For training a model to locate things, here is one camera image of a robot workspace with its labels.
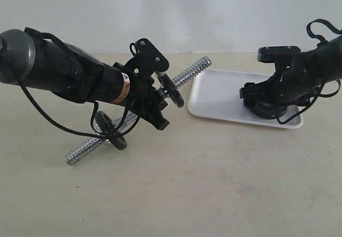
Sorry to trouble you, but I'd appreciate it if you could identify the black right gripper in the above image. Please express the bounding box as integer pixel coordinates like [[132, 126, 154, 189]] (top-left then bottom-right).
[[239, 60, 323, 106]]

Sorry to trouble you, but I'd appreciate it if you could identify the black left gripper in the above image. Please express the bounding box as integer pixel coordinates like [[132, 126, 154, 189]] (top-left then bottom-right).
[[112, 60, 169, 130]]

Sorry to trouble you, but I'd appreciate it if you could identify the black weight plate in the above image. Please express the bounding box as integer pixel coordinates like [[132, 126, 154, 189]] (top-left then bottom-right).
[[156, 73, 184, 108], [250, 100, 287, 120], [95, 111, 127, 150]]

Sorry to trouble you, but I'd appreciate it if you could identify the chrome dumbbell bar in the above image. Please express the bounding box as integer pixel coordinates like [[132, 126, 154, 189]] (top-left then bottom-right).
[[65, 56, 212, 165]]

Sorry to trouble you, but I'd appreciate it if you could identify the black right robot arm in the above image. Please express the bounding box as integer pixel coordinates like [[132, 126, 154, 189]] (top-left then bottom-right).
[[239, 36, 341, 107]]

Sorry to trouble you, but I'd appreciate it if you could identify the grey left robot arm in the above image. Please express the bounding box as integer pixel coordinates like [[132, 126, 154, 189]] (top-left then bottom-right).
[[1, 28, 169, 130]]

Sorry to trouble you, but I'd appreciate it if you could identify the white plastic tray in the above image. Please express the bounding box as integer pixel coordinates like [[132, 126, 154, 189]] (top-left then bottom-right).
[[188, 69, 304, 129]]

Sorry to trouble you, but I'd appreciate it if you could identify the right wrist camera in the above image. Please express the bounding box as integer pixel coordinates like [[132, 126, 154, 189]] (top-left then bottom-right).
[[257, 45, 301, 63]]

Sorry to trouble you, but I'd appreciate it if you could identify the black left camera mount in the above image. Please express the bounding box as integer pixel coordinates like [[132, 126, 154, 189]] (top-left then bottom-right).
[[130, 38, 169, 73]]

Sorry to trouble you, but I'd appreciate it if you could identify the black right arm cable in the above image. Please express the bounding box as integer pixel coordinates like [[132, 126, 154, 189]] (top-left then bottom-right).
[[276, 19, 342, 125]]

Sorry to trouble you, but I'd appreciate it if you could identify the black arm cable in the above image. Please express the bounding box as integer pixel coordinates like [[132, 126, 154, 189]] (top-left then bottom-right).
[[2, 34, 156, 137], [276, 19, 342, 125]]

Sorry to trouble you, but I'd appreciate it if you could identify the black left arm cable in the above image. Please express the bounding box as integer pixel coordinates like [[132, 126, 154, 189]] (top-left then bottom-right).
[[2, 34, 156, 137]]

